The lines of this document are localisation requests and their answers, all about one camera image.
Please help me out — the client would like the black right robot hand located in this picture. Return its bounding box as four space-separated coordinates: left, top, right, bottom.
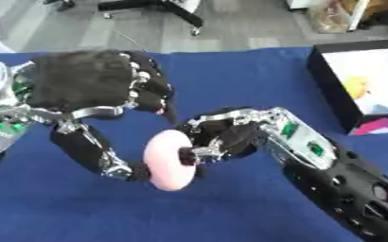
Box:
172 106 277 168

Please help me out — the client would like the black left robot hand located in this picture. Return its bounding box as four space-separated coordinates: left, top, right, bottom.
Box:
23 49 180 182

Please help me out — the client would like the black box with white inside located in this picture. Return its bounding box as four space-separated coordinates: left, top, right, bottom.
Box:
305 38 388 135

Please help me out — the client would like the black office chair base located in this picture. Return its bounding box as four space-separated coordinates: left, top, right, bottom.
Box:
42 0 206 36

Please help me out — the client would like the yellow toy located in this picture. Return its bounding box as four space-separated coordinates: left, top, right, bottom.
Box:
343 75 373 99

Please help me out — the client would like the magenta block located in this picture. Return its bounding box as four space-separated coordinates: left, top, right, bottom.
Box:
349 117 388 137

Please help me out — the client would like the clear plastic bag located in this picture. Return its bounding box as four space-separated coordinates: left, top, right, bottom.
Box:
307 0 365 34

